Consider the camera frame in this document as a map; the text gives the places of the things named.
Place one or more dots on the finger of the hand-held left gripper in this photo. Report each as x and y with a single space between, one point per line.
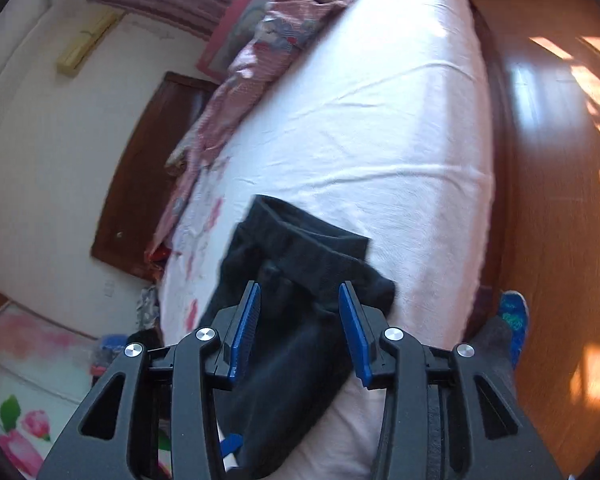
232 442

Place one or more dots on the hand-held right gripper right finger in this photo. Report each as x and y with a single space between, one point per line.
352 335

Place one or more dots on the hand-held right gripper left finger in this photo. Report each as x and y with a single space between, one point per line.
245 330

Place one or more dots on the black sports pants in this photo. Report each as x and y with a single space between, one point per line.
290 360

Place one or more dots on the grey crumpled cloth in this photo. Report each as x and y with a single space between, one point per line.
147 307

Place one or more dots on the red cloth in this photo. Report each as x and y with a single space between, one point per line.
159 256

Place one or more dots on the clear plastic bag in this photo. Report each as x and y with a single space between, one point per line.
110 350

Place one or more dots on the wooden headboard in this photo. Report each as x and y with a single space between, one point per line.
135 185

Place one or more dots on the bed with white sheet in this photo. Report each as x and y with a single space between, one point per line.
380 135

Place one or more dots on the flower print wardrobe door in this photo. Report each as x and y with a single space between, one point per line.
30 410

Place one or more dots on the red patterned quilt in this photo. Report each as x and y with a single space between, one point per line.
260 65

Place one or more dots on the yellowed air conditioner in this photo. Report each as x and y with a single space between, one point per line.
85 42

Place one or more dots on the white wall socket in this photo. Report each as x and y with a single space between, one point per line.
109 288

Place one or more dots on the pink bed guard rail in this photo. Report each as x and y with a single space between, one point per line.
235 30

